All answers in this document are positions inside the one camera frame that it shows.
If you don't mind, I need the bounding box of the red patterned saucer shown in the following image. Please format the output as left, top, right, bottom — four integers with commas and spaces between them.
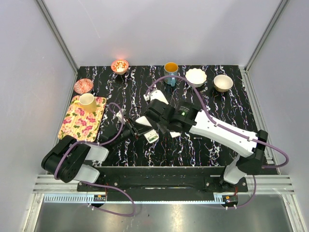
73, 78, 94, 95

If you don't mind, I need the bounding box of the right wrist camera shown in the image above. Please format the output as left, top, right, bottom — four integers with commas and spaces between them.
143, 89, 169, 104

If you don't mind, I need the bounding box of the white battery cover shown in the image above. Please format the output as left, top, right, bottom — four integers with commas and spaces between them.
170, 131, 181, 138

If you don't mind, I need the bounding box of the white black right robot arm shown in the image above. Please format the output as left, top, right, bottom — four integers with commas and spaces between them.
144, 99, 268, 191

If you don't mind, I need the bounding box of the blue mug yellow inside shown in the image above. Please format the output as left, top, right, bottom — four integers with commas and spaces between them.
164, 62, 178, 87

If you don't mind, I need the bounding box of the red patterned small bowl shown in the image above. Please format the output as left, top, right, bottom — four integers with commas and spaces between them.
111, 59, 129, 75

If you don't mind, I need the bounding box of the white red remote control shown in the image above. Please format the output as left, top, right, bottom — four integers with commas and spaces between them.
136, 116, 159, 144

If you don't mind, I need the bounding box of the cream round bowl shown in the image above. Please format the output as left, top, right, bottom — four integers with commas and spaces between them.
213, 74, 234, 93

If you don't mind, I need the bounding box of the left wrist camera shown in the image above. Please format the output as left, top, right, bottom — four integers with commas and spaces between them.
116, 109, 126, 123

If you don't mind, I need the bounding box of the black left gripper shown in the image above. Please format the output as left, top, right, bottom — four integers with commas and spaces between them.
112, 117, 153, 147

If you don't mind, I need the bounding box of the floral pink tray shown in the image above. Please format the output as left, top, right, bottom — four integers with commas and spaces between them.
58, 95, 107, 142

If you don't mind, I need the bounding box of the white scalloped bowl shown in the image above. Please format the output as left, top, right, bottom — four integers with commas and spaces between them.
185, 68, 207, 87

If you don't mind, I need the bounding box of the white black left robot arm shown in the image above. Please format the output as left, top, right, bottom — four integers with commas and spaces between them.
41, 119, 151, 191

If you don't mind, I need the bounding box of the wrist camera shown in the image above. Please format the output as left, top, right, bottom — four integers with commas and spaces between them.
143, 89, 169, 104
116, 109, 126, 123

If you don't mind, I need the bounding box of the cream yellow cup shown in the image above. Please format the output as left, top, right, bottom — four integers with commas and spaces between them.
79, 93, 97, 113

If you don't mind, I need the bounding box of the black mounting base plate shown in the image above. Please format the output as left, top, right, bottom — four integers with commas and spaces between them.
76, 166, 249, 203

